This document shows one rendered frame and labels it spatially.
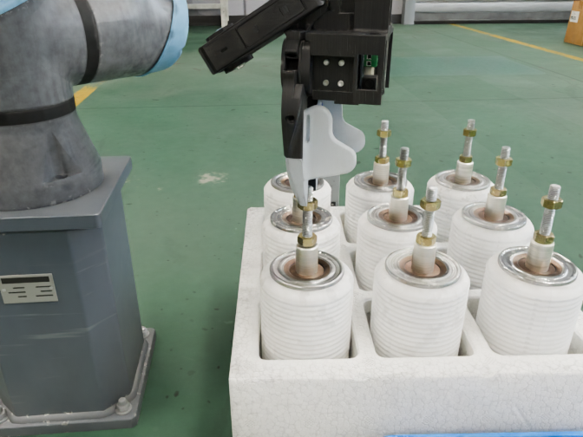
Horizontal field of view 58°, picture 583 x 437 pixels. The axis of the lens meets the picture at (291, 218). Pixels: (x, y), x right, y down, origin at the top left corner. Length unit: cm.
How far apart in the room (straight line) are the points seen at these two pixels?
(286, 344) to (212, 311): 39
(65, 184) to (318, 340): 31
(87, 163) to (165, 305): 39
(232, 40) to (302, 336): 28
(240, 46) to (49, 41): 22
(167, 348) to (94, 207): 33
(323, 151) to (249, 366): 22
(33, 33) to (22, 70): 4
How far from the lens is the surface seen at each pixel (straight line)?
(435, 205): 51
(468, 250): 67
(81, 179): 62
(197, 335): 87
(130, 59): 65
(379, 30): 43
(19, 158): 60
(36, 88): 60
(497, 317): 59
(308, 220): 50
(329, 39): 42
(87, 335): 67
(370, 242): 63
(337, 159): 45
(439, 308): 53
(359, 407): 55
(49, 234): 61
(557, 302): 57
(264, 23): 44
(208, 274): 101
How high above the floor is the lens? 53
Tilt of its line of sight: 26 degrees down
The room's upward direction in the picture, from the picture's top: straight up
